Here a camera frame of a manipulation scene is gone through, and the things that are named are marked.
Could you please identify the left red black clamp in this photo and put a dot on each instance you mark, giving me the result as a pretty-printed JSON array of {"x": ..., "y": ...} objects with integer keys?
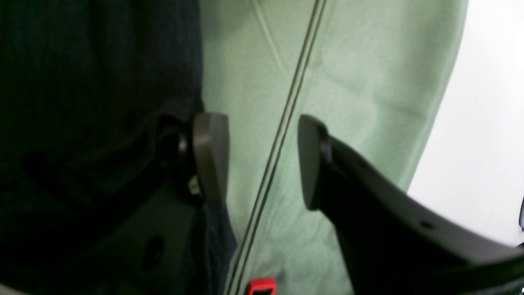
[{"x": 262, "y": 286}]

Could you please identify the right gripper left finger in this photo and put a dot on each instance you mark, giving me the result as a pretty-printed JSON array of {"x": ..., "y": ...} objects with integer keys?
[{"x": 165, "y": 232}]

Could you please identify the black t-shirt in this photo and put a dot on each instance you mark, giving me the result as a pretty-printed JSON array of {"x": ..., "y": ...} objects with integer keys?
[{"x": 85, "y": 83}]

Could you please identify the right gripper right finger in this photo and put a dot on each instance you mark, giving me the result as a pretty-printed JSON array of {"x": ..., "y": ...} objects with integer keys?
[{"x": 391, "y": 244}]

